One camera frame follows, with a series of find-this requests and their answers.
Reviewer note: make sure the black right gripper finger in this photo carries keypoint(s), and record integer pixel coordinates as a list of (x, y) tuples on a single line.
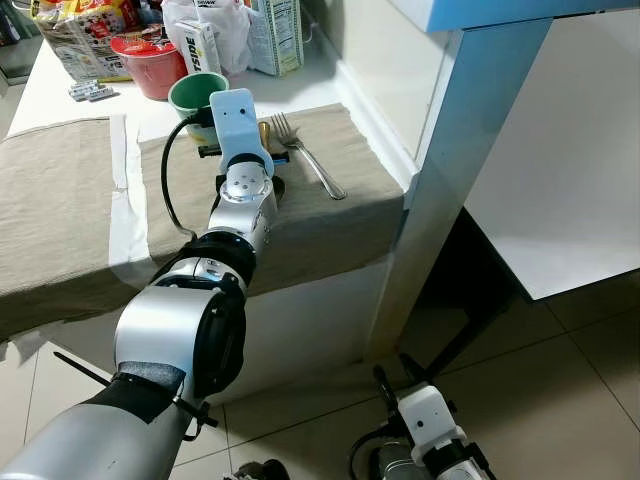
[(383, 383), (412, 372)]

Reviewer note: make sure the green cup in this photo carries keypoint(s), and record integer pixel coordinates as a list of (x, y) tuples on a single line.
[(190, 95)]

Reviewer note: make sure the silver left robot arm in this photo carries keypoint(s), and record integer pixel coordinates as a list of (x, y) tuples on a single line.
[(180, 330)]

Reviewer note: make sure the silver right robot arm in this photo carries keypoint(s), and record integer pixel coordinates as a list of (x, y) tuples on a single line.
[(455, 462)]

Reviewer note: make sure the red instant noodle bowl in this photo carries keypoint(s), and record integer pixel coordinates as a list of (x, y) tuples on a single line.
[(150, 75)]

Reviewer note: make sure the white carton green print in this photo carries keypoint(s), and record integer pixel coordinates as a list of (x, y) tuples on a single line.
[(198, 48)]

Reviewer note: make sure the white kitchen counter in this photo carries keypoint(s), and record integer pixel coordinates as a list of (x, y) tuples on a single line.
[(300, 320)]

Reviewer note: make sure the silver metal fork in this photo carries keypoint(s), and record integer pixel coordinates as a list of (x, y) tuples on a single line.
[(318, 168)]

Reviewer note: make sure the white plastic bag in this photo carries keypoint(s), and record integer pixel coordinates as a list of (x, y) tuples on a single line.
[(235, 40)]

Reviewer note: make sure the green white label carton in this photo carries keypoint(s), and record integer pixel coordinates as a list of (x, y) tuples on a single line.
[(275, 35)]

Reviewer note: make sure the beige table cloth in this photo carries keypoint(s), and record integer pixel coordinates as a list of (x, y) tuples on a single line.
[(330, 230), (60, 200)]

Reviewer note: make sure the colourful snack bag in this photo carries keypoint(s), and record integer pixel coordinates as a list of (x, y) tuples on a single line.
[(85, 40)]

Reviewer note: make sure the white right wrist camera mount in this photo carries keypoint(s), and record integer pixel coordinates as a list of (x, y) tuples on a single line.
[(428, 415)]

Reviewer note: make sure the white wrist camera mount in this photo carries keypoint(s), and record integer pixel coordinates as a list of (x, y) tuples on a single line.
[(428, 415), (238, 125)]

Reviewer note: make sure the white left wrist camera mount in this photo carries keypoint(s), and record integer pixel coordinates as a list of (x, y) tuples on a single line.
[(238, 125)]

